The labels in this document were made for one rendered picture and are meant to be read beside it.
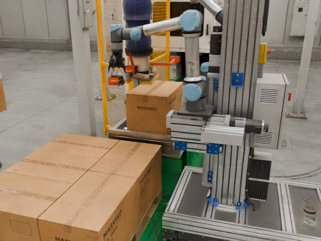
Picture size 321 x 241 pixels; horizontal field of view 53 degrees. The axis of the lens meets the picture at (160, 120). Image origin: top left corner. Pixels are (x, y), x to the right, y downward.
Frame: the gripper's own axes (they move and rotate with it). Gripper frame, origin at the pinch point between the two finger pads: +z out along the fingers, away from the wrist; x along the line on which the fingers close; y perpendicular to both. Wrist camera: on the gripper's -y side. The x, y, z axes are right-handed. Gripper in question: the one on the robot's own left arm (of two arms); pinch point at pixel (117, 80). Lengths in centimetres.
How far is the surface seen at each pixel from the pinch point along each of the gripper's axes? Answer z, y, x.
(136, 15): -39, 50, -1
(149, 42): -18, 56, -9
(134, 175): 69, -3, -11
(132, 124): 58, 70, 11
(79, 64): 19, 143, 93
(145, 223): 122, 12, -15
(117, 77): -2.4, -2.0, -0.7
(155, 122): 54, 68, -11
